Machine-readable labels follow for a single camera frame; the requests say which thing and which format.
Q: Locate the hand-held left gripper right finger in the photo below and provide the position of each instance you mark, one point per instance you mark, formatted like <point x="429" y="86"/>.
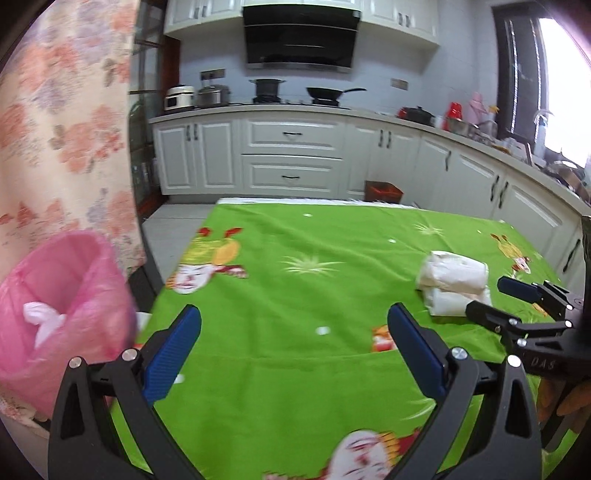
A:
<point x="418" y="353"/>

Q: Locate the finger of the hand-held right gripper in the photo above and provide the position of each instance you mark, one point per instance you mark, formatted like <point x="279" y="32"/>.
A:
<point x="519" y="288"/>
<point x="489" y="314"/>

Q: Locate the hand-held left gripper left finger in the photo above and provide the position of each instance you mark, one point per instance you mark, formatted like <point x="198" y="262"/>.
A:
<point x="173" y="355"/>

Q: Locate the white bundle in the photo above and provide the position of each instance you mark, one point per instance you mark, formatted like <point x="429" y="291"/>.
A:
<point x="455" y="272"/>
<point x="452" y="302"/>

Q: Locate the pink bag-lined trash bin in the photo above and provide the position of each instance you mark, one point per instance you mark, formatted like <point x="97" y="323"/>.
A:
<point x="83" y="314"/>

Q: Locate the person's right hand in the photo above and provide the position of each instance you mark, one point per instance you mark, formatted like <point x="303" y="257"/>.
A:
<point x="572" y="401"/>

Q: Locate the green printed tablecloth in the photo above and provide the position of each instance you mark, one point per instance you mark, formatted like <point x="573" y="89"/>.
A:
<point x="300" y="323"/>

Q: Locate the steel faucet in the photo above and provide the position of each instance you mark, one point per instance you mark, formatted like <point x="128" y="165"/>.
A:
<point x="538" y="134"/>

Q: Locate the dark red floor bin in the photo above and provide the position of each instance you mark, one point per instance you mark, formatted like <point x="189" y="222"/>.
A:
<point x="383" y="191"/>

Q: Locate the clear bottle yellow cap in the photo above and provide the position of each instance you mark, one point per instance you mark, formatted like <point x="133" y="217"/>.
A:
<point x="494" y="121"/>

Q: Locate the steel bowl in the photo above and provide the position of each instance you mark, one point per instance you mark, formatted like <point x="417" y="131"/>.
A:
<point x="461" y="126"/>

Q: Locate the pink thermos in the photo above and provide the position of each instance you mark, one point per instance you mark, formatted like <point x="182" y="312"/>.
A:
<point x="478" y="106"/>

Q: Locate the red thermos jug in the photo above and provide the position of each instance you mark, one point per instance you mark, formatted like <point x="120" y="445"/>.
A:
<point x="456" y="110"/>

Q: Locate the red and black pot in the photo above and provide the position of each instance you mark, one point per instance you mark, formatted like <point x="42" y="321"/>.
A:
<point x="415" y="115"/>

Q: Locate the brown glass door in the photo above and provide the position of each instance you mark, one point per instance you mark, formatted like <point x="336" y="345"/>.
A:
<point x="143" y="138"/>

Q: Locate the kitchen window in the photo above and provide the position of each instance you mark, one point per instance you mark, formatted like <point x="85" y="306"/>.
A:
<point x="554" y="69"/>

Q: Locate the white lower cabinets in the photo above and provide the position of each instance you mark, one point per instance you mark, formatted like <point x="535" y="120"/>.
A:
<point x="291" y="138"/>

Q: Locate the white cabinets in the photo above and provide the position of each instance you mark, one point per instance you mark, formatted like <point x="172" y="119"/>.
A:
<point x="291" y="138"/>
<point x="415" y="21"/>

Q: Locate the white rice cooker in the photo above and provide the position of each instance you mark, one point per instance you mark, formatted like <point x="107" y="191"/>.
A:
<point x="180" y="98"/>

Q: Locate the steel pressure cooker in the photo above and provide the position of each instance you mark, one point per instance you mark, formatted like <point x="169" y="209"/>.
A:
<point x="213" y="96"/>

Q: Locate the floral curtain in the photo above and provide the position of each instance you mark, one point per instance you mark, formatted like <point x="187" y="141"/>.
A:
<point x="60" y="115"/>

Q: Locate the black wok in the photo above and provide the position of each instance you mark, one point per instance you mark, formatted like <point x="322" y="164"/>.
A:
<point x="325" y="95"/>

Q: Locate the black stockpot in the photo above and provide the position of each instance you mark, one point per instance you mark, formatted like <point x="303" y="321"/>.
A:
<point x="268" y="90"/>

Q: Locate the white upper cabinets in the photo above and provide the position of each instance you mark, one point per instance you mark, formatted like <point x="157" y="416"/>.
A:
<point x="415" y="21"/>

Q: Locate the black range hood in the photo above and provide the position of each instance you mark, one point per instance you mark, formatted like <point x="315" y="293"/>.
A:
<point x="300" y="41"/>

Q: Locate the wall power socket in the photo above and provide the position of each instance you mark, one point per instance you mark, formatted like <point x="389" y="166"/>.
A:
<point x="399" y="83"/>
<point x="213" y="74"/>

